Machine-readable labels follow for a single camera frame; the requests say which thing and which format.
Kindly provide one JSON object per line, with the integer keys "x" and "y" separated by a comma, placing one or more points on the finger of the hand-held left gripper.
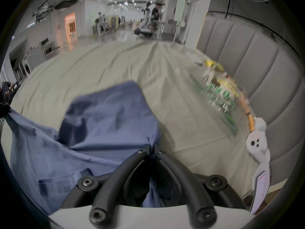
{"x": 4, "y": 104}

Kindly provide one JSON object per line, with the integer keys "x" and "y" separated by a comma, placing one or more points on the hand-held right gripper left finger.
{"x": 133, "y": 166}

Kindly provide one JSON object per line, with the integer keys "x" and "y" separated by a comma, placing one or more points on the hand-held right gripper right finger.
{"x": 176, "y": 170}

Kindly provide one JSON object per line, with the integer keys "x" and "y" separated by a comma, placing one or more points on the dark blue shirt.
{"x": 107, "y": 118}

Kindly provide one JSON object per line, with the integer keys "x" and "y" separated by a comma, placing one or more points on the white washing machine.
{"x": 26, "y": 68}

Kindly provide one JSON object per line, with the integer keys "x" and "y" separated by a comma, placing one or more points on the phone in pale case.
{"x": 261, "y": 187}

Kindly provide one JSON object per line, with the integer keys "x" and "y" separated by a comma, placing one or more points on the clear bag of snacks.
{"x": 221, "y": 92}

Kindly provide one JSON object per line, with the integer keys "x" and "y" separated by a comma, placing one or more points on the bed with beige sheet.
{"x": 107, "y": 63}

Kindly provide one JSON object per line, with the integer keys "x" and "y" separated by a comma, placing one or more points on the white card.
{"x": 194, "y": 57}

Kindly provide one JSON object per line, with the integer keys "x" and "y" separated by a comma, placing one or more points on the grey padded headboard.
{"x": 274, "y": 80}

